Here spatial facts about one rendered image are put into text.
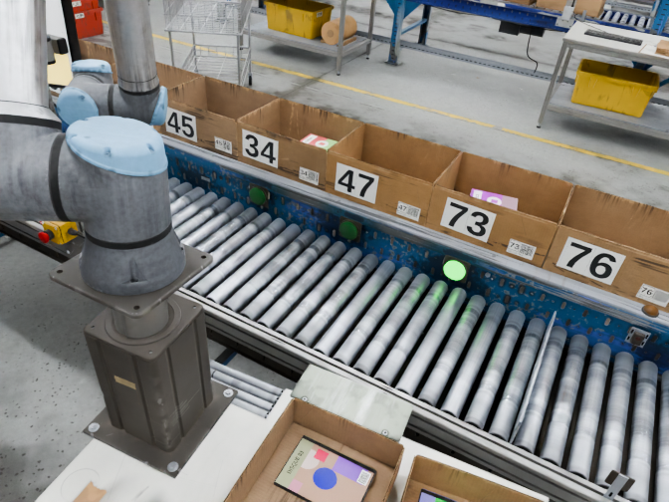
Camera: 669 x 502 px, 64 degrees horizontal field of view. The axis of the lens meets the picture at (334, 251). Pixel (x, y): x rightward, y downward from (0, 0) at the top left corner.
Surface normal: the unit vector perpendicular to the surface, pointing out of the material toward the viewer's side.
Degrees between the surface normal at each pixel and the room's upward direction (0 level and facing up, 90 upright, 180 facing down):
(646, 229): 89
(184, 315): 0
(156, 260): 69
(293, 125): 89
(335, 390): 0
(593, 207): 89
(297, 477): 0
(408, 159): 89
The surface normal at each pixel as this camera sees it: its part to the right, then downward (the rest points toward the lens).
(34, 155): 0.17, -0.37
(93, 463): 0.07, -0.79
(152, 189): 0.83, 0.38
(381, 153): -0.48, 0.50
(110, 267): -0.07, 0.24
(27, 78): 0.82, 0.09
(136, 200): 0.53, 0.52
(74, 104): 0.03, 0.60
